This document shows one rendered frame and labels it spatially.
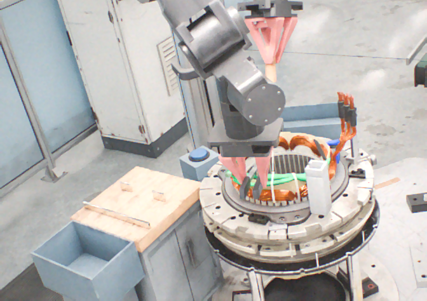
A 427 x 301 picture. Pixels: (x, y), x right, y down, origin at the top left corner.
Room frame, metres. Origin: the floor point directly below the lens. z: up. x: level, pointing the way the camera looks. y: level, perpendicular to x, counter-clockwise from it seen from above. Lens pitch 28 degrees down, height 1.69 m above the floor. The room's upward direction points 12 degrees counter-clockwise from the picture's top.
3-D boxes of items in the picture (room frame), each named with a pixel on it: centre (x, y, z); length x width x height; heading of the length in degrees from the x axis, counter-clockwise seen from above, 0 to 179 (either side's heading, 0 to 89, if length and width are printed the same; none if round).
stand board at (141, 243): (0.99, 0.17, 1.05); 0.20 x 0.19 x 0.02; 138
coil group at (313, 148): (0.96, -0.17, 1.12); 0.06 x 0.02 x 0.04; 53
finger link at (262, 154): (0.75, -0.05, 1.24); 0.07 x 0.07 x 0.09; 69
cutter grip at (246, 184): (0.73, -0.03, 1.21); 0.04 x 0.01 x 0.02; 159
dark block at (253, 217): (0.80, -0.05, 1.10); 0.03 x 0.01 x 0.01; 52
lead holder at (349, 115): (0.90, -0.24, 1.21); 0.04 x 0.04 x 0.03; 53
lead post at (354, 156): (0.92, -0.25, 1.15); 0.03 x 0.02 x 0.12; 135
